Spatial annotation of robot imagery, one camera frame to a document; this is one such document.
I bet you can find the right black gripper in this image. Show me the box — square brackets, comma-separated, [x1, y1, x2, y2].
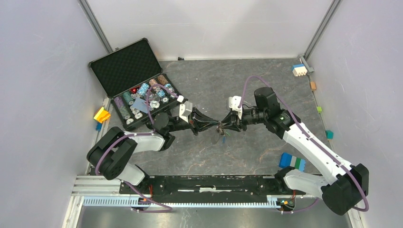
[221, 108, 267, 133]

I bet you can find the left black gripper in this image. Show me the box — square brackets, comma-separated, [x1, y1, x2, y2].
[167, 107, 220, 136]

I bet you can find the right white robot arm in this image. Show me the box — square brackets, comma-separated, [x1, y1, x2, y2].
[221, 87, 369, 216]

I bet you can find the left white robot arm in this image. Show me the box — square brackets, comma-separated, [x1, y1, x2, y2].
[86, 108, 220, 194]

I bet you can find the blue green brick stack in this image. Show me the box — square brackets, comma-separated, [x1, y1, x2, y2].
[278, 152, 306, 172]

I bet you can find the blue white toy brick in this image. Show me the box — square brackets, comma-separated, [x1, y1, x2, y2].
[292, 64, 308, 77]

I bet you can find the black poker chip case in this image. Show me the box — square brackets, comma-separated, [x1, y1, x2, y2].
[89, 38, 180, 131]

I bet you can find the orange small block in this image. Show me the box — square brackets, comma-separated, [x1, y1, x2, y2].
[310, 82, 317, 91]

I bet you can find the teal small block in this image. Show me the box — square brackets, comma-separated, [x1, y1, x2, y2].
[325, 130, 334, 140]

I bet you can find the yellow orange toy block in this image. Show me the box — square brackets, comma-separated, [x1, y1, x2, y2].
[93, 106, 111, 124]

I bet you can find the small blue block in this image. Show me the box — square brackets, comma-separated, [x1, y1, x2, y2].
[96, 123, 103, 132]

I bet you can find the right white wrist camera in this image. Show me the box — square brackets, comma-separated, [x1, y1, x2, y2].
[228, 96, 243, 120]

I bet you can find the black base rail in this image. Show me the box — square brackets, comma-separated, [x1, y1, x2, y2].
[136, 175, 305, 203]

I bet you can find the grey slotted cable duct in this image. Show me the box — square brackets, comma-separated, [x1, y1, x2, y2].
[83, 196, 280, 209]

